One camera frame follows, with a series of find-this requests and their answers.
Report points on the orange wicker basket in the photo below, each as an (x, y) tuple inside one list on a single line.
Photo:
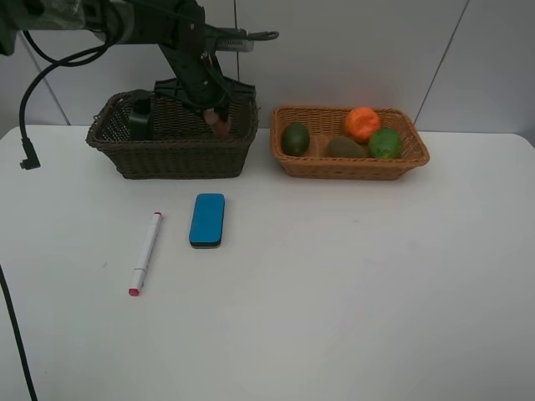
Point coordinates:
[(323, 123)]

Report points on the pink bottle white cap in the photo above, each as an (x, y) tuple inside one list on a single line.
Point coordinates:
[(218, 121)]

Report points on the orange tangerine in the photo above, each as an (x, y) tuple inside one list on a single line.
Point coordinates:
[(360, 123)]

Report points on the white marker red caps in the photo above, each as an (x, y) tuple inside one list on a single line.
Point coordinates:
[(141, 268)]

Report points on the dark green avocado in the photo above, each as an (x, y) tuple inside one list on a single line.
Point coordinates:
[(295, 140)]

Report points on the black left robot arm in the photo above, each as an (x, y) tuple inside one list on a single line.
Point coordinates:
[(178, 28)]

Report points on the dark green pump bottle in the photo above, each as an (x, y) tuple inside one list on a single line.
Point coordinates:
[(140, 121)]

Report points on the bright green lime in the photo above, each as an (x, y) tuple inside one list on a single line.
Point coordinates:
[(384, 144)]

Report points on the brown kiwi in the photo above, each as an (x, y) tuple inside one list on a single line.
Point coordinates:
[(344, 147)]

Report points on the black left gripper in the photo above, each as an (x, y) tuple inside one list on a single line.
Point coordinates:
[(202, 87)]

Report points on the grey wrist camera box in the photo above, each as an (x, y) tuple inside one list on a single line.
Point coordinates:
[(237, 40)]

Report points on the blue whiteboard eraser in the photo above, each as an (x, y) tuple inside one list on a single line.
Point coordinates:
[(207, 221)]

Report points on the dark brown wicker basket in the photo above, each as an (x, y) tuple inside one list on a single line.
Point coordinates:
[(183, 146)]

